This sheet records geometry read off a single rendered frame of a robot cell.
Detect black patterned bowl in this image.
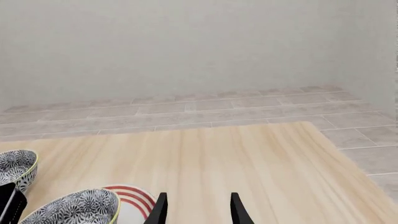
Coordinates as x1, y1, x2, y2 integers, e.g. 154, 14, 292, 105
17, 188, 122, 224
0, 149, 39, 194

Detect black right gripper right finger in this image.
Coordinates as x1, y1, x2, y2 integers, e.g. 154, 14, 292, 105
230, 192, 254, 224

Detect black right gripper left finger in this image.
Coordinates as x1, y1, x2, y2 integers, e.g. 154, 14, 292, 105
146, 192, 169, 224

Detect white plate with red rings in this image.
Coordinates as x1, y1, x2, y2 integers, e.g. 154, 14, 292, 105
100, 185, 157, 224

